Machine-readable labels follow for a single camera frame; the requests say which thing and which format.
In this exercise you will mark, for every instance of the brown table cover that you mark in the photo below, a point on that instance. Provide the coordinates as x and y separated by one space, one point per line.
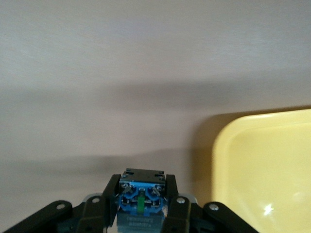
97 72

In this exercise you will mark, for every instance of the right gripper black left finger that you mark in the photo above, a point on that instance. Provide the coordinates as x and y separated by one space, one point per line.
97 213

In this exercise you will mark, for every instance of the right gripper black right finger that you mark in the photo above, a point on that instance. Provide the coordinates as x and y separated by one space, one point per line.
179 216

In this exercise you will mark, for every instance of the yellow push button blue base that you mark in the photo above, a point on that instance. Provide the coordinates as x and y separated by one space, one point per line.
142 194

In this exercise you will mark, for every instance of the yellow plastic tray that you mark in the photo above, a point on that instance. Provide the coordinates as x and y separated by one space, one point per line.
267 170

